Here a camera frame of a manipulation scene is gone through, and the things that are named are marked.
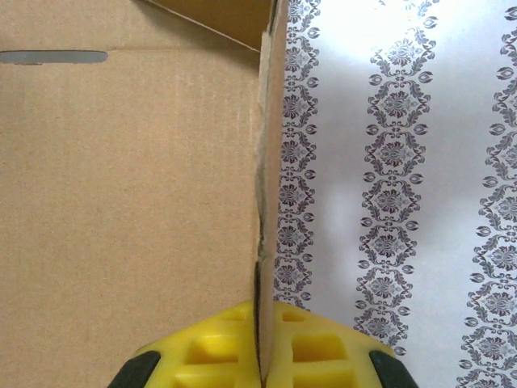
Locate brown cardboard box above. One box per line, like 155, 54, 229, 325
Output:
0, 0, 290, 383

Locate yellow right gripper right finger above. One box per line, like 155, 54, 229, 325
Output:
267, 302, 421, 388

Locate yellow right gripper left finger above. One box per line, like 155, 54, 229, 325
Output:
107, 301, 257, 388

